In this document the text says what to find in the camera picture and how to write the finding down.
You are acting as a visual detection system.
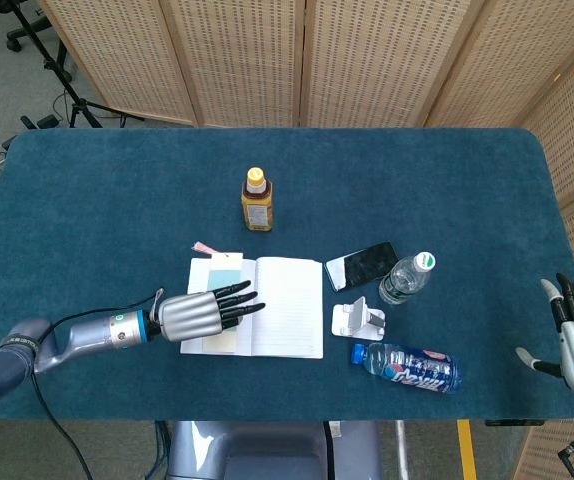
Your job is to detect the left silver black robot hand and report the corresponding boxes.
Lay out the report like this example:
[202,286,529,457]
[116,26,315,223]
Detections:
[156,279,267,343]

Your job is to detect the blue bookmark with pink tassel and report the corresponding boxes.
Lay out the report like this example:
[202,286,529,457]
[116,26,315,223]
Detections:
[191,241,245,354]

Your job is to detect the open white lined notebook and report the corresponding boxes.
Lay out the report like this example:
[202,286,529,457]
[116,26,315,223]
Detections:
[180,256,325,360]

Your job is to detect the yellow-capped tea bottle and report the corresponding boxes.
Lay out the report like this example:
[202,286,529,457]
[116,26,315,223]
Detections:
[240,166,274,234]

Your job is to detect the dark blue table mat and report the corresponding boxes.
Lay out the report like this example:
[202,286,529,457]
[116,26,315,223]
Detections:
[0,127,574,422]

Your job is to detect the yellow floor tape strip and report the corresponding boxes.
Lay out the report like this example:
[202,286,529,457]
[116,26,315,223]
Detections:
[456,419,479,480]

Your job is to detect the grey-blue robot torso base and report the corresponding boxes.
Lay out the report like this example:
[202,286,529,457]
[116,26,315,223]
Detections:
[165,420,384,480]

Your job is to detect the white folding phone stand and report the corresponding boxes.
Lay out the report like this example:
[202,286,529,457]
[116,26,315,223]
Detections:
[330,295,387,341]

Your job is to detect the blue Pepsi bottle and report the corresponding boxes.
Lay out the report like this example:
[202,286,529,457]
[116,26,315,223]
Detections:
[350,341,463,397]

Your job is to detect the black smartphone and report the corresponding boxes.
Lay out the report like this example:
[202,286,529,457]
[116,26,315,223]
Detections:
[323,241,400,293]

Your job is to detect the clear water bottle green-white cap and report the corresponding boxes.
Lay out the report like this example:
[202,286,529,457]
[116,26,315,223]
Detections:
[378,251,437,306]

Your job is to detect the black power adapter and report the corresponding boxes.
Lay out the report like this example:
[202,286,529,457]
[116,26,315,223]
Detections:
[19,114,61,131]

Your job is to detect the black tripod stand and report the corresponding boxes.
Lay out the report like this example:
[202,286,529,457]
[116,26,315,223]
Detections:
[9,0,144,130]

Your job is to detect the woven wooden folding screen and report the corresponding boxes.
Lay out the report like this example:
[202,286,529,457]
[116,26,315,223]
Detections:
[36,0,574,480]

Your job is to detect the black office chair base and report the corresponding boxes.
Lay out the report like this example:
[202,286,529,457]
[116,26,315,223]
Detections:
[0,0,53,52]

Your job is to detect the blue cables under table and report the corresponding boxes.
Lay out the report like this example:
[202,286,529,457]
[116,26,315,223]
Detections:
[151,420,174,480]

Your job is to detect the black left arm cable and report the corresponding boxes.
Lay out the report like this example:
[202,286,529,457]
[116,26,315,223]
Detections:
[29,287,166,480]

